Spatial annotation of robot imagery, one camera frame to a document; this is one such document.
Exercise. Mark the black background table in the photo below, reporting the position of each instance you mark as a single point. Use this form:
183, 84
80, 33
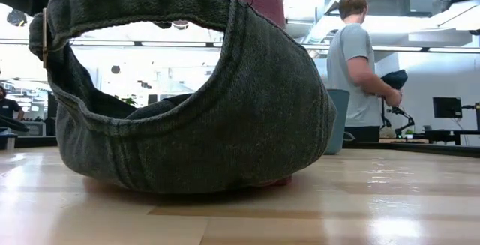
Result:
450, 132

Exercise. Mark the person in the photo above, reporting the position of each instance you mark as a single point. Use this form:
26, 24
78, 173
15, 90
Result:
8, 106
352, 69

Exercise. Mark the grey ceiling unit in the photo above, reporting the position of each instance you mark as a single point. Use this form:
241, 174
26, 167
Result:
420, 2

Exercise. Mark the black background robot arm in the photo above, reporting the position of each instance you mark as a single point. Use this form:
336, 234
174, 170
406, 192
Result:
398, 111

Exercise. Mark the dark grey cap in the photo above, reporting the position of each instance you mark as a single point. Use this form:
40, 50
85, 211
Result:
243, 125

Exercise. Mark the green artificial plant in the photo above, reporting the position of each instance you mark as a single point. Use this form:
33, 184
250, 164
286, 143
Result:
129, 100

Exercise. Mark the dark navy cap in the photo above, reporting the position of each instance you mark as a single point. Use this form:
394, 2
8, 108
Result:
395, 79

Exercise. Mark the teal plastic bin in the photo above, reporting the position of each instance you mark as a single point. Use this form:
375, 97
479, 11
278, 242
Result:
339, 125

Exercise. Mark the person's hand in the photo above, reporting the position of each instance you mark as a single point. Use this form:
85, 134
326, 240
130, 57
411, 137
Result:
393, 98

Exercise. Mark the black computer monitor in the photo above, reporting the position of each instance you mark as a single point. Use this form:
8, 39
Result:
447, 107

